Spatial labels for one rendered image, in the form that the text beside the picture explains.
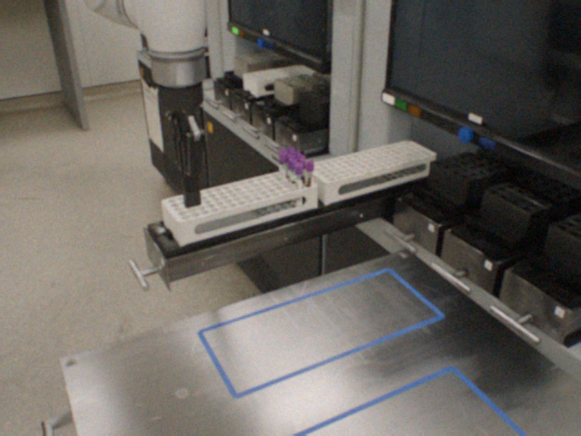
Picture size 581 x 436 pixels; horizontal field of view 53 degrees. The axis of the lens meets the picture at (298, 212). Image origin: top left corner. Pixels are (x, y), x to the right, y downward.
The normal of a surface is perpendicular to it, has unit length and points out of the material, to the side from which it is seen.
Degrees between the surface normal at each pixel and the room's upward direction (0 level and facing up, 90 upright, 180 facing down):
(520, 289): 90
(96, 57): 90
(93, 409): 0
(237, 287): 0
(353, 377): 0
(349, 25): 90
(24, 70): 90
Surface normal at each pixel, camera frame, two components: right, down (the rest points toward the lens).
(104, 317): 0.00, -0.87
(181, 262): 0.50, 0.42
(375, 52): -0.87, 0.25
